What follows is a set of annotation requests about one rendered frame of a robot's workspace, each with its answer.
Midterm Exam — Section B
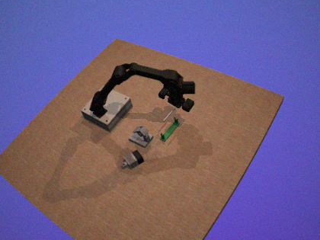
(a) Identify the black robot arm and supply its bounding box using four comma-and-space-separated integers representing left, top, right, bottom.
89, 62, 196, 118

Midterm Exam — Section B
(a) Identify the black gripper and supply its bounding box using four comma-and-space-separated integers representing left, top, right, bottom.
158, 88, 194, 112

